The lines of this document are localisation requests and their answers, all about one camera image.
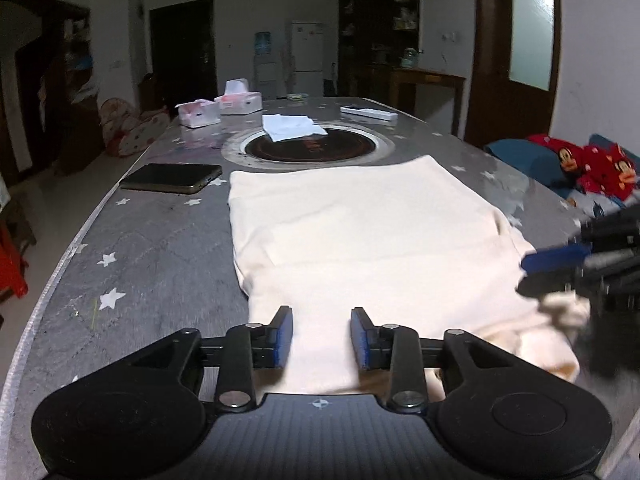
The red monkey plush pillow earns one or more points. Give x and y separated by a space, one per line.
595 165

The cream fleece garment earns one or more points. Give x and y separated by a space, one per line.
375 235

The dark wooden shelf cabinet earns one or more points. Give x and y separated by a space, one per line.
80 110

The blue water bottle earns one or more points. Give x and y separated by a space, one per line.
263 45

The wooden door with frosted glass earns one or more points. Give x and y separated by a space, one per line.
490 60

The dark wooden door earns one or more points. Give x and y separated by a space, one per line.
182 55

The dark smartphone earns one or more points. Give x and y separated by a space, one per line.
170 177

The round built-in induction cooker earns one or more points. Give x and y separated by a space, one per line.
320 149

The blue covered sofa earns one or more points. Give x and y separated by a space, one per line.
520 160

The white refrigerator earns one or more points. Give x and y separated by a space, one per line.
306 55

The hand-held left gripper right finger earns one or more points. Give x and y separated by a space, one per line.
360 337

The butterfly print pillow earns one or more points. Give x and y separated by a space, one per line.
595 205

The white remote control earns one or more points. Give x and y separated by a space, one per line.
370 115

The small pink white tissue pack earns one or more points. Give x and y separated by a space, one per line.
197 115

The small flat box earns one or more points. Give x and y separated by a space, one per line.
299 95

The glass jar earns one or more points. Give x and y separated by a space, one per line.
409 58

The wooden side desk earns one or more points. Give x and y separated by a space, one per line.
425 80

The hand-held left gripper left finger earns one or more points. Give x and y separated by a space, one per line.
282 335

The white wall socket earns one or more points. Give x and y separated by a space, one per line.
450 36

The dark wooden display cabinet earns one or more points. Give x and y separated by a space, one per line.
380 20

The grey star print tablecloth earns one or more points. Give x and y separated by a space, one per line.
150 260

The white water dispenser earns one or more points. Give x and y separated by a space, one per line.
266 80

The red plastic stool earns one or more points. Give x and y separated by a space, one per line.
10 270

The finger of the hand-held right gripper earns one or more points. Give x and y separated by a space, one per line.
555 259
555 287

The white tissue sheet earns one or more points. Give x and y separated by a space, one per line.
292 126

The large pink white tissue box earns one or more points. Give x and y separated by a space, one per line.
240 102

